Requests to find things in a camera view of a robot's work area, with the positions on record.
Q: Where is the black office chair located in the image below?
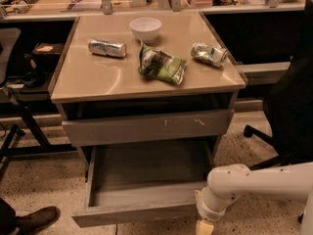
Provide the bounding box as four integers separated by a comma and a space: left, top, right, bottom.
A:
244, 0, 313, 170

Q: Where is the white bowl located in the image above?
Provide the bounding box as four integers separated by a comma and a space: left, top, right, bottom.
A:
129, 18, 162, 43

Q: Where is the brown shoe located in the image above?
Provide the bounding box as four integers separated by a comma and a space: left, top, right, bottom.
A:
17, 206, 60, 235

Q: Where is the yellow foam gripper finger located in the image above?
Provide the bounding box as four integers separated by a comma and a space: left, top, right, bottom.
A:
196, 219, 214, 235

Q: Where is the green chip bag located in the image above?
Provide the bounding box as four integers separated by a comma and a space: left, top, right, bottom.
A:
138, 42, 186, 85

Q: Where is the silver soda can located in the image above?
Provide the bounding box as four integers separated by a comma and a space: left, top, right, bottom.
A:
88, 38, 126, 58

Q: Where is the grey drawer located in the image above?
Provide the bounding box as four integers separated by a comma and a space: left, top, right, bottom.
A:
72, 138, 211, 227
63, 110, 234, 147

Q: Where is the grey top drawer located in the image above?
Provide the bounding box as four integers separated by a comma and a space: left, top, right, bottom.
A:
63, 110, 234, 147

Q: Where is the grey drawer cabinet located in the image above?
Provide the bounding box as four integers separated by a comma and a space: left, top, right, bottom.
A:
47, 9, 248, 202

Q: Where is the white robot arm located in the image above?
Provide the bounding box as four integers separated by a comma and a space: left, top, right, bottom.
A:
195, 163, 313, 235

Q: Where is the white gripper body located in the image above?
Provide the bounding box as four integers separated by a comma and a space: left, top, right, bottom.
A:
195, 189, 227, 222

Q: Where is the black box with label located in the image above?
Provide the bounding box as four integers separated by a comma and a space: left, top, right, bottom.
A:
31, 42, 64, 71

